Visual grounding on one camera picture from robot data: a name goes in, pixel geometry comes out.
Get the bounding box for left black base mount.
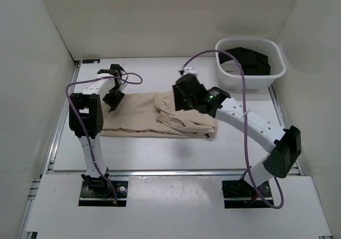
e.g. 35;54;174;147
78;174;128;207

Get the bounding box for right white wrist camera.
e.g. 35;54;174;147
178;66;198;77

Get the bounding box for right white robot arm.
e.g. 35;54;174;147
173;74;301;196

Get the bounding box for beige trousers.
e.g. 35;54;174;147
101;91;218;139

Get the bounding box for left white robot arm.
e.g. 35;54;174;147
67;64;126;198

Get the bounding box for white front cover plate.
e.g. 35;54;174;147
27;175;331;238

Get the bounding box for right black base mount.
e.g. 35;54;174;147
222;171;269;209

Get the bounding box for white plastic basket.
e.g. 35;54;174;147
215;37;286;90

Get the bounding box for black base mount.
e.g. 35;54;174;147
78;174;128;207
222;171;269;209

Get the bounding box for black trousers in basket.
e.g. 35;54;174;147
218;47;271;76

